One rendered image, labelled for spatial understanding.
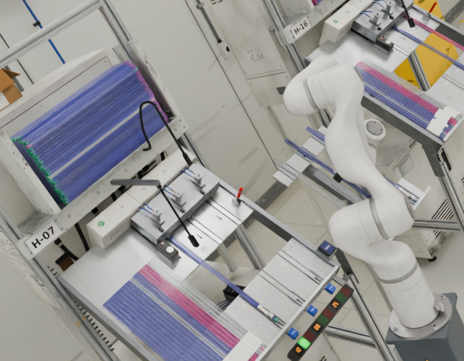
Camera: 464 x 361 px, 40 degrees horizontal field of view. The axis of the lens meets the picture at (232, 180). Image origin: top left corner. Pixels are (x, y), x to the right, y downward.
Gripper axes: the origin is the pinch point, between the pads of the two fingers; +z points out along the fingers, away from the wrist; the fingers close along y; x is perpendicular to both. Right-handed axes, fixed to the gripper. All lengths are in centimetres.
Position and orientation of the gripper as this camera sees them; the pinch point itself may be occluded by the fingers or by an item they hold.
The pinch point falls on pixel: (339, 175)
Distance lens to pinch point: 244.4
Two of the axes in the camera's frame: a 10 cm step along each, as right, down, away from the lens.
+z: -2.3, 5.0, 8.4
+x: 7.6, 6.3, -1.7
